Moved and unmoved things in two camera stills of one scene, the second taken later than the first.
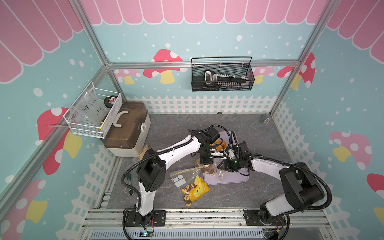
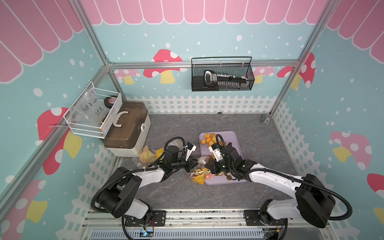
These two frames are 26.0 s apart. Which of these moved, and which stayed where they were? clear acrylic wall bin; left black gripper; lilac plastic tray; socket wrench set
Moved: left black gripper
Stayed: lilac plastic tray; clear acrylic wall bin; socket wrench set
